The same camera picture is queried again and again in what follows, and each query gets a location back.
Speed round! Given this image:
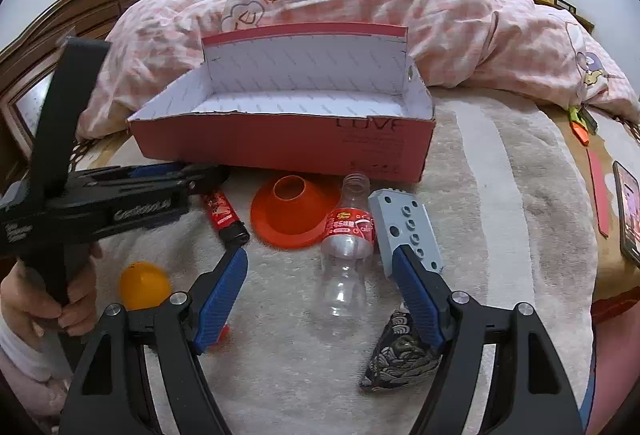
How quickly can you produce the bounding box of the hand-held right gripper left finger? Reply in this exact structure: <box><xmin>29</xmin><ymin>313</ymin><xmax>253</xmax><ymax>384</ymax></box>
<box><xmin>59</xmin><ymin>245</ymin><xmax>249</xmax><ymax>435</ymax></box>

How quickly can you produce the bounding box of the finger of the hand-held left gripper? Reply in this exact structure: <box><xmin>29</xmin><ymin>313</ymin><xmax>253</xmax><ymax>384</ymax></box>
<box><xmin>170</xmin><ymin>165</ymin><xmax>232</xmax><ymax>216</ymax></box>
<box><xmin>70</xmin><ymin>162</ymin><xmax>193</xmax><ymax>188</ymax></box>

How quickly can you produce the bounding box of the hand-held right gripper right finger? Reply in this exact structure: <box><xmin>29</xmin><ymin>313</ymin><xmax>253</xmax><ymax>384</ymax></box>
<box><xmin>391</xmin><ymin>245</ymin><xmax>586</xmax><ymax>435</ymax></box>

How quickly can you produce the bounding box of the red tube black cap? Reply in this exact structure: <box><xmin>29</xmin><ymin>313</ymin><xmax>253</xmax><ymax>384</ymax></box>
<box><xmin>200</xmin><ymin>189</ymin><xmax>250</xmax><ymax>246</ymax></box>

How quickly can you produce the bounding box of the dark patterned bean bag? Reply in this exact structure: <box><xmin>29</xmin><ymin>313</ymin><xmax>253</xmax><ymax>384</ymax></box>
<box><xmin>358</xmin><ymin>309</ymin><xmax>443</xmax><ymax>391</ymax></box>

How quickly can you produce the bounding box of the clear plastic bottle red label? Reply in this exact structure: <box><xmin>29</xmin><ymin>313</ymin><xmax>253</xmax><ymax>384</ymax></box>
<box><xmin>314</xmin><ymin>172</ymin><xmax>376</xmax><ymax>318</ymax></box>

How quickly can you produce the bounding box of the grey plastic block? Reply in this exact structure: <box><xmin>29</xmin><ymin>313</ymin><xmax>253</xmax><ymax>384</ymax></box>
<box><xmin>368</xmin><ymin>188</ymin><xmax>445</xmax><ymax>277</ymax></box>

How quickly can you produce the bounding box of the red cardboard box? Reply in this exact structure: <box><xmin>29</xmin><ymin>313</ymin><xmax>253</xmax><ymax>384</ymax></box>
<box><xmin>126</xmin><ymin>21</ymin><xmax>437</xmax><ymax>182</ymax></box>

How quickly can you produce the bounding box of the orange ball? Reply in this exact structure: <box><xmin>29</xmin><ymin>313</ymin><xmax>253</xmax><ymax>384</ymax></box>
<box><xmin>118</xmin><ymin>261</ymin><xmax>172</xmax><ymax>313</ymax></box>

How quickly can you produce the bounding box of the orange plastic cone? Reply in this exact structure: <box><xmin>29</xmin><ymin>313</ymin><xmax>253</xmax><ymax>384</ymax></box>
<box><xmin>250</xmin><ymin>174</ymin><xmax>346</xmax><ymax>249</ymax></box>

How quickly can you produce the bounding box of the person's left hand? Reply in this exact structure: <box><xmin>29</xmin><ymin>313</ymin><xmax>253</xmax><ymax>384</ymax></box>
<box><xmin>0</xmin><ymin>242</ymin><xmax>103</xmax><ymax>341</ymax></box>

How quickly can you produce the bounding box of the beige striped plush blanket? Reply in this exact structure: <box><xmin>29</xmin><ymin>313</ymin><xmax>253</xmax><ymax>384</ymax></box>
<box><xmin>30</xmin><ymin>85</ymin><xmax>601</xmax><ymax>435</ymax></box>

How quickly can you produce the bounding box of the dark wooden headboard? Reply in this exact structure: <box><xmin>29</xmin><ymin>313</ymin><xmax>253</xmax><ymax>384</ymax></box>
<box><xmin>0</xmin><ymin>0</ymin><xmax>231</xmax><ymax>181</ymax></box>

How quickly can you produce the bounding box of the red flat strip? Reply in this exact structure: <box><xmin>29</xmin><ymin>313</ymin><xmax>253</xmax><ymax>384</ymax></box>
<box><xmin>587</xmin><ymin>148</ymin><xmax>612</xmax><ymax>238</ymax></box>

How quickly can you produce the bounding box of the smartphone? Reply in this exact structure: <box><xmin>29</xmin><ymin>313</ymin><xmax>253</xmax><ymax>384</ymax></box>
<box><xmin>612</xmin><ymin>160</ymin><xmax>640</xmax><ymax>266</ymax></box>

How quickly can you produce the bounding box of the pink checked duvet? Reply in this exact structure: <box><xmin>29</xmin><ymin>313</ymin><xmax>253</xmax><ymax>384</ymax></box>
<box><xmin>80</xmin><ymin>0</ymin><xmax>640</xmax><ymax>141</ymax></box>

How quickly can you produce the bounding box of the orange clip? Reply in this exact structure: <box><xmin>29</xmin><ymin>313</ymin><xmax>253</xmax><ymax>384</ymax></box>
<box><xmin>570</xmin><ymin>118</ymin><xmax>591</xmax><ymax>147</ymax></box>

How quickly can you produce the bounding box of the orange green tool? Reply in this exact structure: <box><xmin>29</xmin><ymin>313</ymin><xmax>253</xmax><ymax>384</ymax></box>
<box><xmin>570</xmin><ymin>105</ymin><xmax>598</xmax><ymax>133</ymax></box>

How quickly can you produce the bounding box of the wooden side cabinet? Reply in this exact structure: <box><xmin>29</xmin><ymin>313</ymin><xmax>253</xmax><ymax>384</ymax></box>
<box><xmin>492</xmin><ymin>0</ymin><xmax>596</xmax><ymax>33</ymax></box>

